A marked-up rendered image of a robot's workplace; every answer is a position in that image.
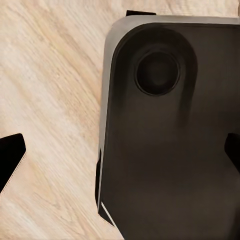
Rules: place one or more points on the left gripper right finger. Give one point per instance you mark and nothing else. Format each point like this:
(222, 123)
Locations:
(232, 149)

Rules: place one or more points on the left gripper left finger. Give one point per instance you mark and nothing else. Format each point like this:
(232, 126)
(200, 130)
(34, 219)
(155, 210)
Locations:
(12, 150)

